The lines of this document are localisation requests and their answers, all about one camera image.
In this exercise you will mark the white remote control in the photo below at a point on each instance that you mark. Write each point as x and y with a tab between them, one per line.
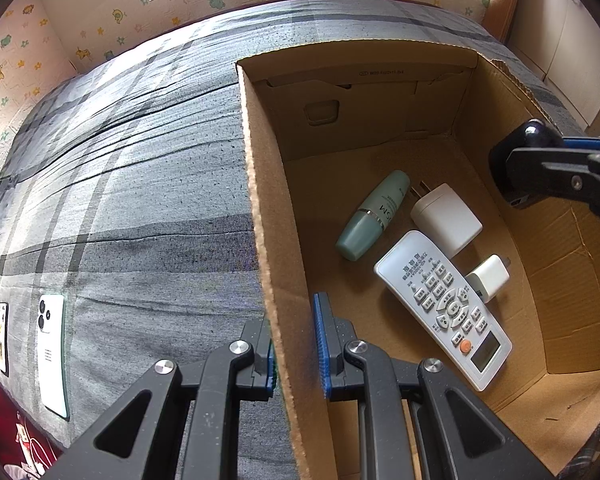
430	290

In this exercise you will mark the brown cardboard box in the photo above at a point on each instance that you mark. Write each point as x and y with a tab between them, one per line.
565	280

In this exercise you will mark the large white charger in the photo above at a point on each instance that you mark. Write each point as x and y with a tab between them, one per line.
447	220

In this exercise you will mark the white cabinet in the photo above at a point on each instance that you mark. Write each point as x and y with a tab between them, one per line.
570	35

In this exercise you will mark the black plastic device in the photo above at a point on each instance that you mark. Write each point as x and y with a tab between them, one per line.
522	135

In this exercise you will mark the grey plaid bed sheet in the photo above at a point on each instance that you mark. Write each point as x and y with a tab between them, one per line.
130	185

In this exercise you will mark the white smartphone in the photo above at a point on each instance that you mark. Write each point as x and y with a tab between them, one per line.
52	355

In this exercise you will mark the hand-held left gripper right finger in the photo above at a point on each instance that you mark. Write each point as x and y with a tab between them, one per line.
323	345

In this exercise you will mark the orange curtain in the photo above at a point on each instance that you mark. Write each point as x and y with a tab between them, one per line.
505	5

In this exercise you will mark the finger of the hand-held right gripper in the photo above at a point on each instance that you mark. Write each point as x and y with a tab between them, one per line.
587	144
555	175

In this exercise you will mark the white phone with stickers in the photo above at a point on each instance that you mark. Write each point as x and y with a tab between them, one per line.
2	335

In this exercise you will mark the teal cosmetic bottle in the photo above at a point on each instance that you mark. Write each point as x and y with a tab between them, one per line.
370	220

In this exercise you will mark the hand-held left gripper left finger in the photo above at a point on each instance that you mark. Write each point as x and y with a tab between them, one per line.
269	366

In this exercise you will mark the small white charger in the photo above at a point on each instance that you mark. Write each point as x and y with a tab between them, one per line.
490	276

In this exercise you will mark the red patterned cloth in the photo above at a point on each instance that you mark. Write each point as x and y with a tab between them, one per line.
0	420

